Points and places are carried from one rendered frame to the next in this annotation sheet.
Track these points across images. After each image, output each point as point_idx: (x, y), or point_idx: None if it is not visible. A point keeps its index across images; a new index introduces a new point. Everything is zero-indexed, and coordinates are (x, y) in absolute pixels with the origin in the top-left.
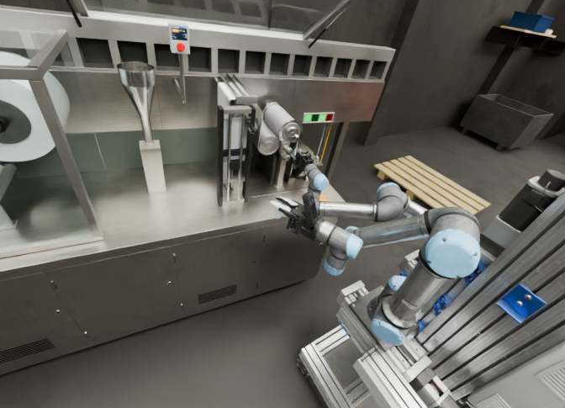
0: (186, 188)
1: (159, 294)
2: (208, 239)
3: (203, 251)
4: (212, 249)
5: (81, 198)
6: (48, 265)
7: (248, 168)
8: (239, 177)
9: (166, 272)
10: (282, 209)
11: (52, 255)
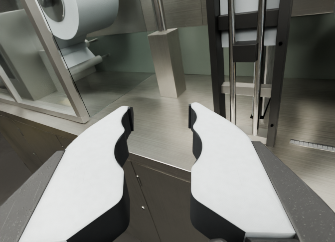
0: (200, 100)
1: (137, 213)
2: (174, 178)
3: (171, 193)
4: (183, 198)
5: (55, 68)
6: (48, 128)
7: (276, 63)
8: (254, 86)
9: (136, 193)
10: (27, 182)
11: (54, 121)
